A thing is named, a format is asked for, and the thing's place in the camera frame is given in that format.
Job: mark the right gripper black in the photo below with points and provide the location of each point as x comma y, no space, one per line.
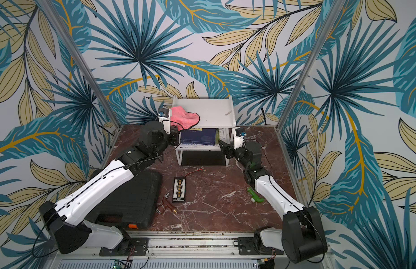
229,151

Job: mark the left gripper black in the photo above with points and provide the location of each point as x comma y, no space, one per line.
174,134

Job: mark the pink fluffy cloth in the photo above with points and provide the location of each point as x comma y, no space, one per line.
182,119

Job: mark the white two-tier bookshelf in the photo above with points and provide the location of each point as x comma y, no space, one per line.
212,115

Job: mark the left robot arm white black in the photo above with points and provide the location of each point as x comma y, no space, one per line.
65,220

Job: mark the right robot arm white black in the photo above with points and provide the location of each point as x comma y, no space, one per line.
302,235

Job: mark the black mat under shelf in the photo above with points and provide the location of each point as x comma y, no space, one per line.
203,158

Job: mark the dark blue book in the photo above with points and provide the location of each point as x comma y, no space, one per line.
199,137

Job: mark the red black test leads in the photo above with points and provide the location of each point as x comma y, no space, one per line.
195,171

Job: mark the black bit holder strip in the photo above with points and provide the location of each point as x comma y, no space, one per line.
179,190

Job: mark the green plastic nozzle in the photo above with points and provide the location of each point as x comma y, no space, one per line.
254,196

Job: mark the black plastic tool case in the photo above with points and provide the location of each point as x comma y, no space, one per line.
132,205

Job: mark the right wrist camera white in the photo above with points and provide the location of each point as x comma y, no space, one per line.
239,135

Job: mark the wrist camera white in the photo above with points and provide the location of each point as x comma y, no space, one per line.
164,117
239,135

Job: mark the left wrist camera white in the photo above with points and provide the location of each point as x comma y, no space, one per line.
164,117

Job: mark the left aluminium frame post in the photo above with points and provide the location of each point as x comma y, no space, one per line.
54,18

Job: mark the aluminium frame post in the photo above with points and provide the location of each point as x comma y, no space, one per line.
306,52
54,18

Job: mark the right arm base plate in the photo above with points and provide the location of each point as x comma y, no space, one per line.
251,246

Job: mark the aluminium rail at front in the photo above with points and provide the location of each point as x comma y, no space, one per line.
209,250

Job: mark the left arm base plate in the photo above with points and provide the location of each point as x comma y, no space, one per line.
130,247

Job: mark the right aluminium frame post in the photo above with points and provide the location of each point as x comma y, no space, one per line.
306,52

